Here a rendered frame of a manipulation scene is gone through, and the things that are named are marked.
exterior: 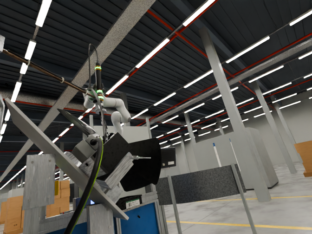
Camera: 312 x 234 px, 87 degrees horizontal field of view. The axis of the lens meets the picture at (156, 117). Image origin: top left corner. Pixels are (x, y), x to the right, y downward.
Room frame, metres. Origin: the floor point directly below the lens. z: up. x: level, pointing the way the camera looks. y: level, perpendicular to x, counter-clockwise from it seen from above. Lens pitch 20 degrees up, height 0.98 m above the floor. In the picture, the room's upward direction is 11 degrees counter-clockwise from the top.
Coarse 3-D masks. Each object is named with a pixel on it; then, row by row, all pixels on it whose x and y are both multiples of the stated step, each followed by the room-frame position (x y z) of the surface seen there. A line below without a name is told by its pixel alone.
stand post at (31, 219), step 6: (30, 210) 0.66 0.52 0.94; (36, 210) 0.68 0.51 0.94; (24, 216) 0.66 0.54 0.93; (30, 216) 0.67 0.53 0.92; (36, 216) 0.68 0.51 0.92; (24, 222) 0.66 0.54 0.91; (30, 222) 0.67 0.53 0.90; (36, 222) 0.68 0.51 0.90; (24, 228) 0.66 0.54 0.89; (30, 228) 0.68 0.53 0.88; (36, 228) 0.68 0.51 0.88
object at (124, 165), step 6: (126, 156) 0.67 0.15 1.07; (120, 162) 0.66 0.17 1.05; (126, 162) 0.68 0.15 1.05; (132, 162) 0.70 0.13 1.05; (114, 168) 0.65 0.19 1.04; (120, 168) 0.66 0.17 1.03; (126, 168) 0.68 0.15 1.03; (108, 174) 0.64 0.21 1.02; (114, 174) 0.64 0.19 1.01; (120, 174) 0.66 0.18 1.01; (96, 180) 0.67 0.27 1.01; (102, 180) 0.63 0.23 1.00; (108, 180) 0.63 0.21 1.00; (114, 180) 0.65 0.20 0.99; (120, 180) 0.67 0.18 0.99; (102, 186) 0.69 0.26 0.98; (108, 186) 0.64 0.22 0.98; (114, 186) 0.65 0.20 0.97
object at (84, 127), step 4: (60, 112) 0.80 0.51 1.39; (64, 112) 0.84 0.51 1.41; (64, 116) 0.82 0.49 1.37; (68, 116) 0.85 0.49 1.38; (72, 116) 0.90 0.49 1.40; (72, 120) 0.86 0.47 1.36; (76, 120) 0.89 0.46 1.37; (80, 120) 0.94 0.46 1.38; (76, 124) 0.86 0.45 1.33; (80, 124) 0.89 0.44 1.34; (84, 124) 0.92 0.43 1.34; (80, 128) 0.86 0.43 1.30; (84, 128) 0.89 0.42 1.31; (88, 128) 0.92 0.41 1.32; (84, 132) 0.87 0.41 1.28; (88, 132) 0.89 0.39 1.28; (92, 132) 0.92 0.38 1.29; (96, 132) 0.95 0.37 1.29
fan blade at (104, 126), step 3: (93, 90) 0.66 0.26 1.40; (96, 93) 0.64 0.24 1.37; (96, 96) 0.66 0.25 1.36; (99, 102) 0.62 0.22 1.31; (99, 105) 0.65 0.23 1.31; (102, 111) 0.61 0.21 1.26; (102, 114) 0.62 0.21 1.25; (102, 117) 0.64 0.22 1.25; (102, 120) 0.65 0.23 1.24; (105, 123) 0.81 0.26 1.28; (105, 126) 0.79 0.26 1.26; (105, 129) 0.78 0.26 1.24; (105, 132) 0.78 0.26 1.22; (105, 135) 0.79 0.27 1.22; (105, 138) 0.80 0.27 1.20
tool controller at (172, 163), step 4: (164, 148) 1.65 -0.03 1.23; (168, 148) 1.68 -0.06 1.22; (172, 148) 1.71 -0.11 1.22; (164, 152) 1.65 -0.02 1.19; (168, 152) 1.68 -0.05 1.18; (172, 152) 1.72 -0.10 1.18; (164, 156) 1.66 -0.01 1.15; (168, 156) 1.69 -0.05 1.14; (172, 156) 1.72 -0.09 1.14; (164, 160) 1.67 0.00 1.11; (168, 160) 1.70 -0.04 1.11; (172, 160) 1.73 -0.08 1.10; (164, 164) 1.65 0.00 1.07; (168, 164) 1.70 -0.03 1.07; (172, 164) 1.74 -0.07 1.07
